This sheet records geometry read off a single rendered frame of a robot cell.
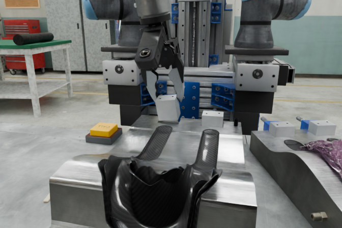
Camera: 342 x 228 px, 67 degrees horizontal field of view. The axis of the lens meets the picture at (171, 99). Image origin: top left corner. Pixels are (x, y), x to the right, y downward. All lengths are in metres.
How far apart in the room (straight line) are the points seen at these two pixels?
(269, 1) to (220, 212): 0.86
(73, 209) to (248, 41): 0.84
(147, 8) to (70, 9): 5.76
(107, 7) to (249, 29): 0.55
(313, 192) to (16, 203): 0.53
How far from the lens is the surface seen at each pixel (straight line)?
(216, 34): 1.23
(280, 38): 6.09
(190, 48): 1.19
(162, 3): 0.58
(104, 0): 1.06
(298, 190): 0.54
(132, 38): 1.09
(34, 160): 0.74
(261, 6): 1.05
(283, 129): 0.70
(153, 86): 0.63
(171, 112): 0.63
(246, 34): 1.04
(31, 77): 3.54
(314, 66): 6.39
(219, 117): 0.62
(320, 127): 0.75
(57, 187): 0.38
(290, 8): 1.12
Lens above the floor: 1.12
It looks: 16 degrees down
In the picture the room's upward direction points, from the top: straight up
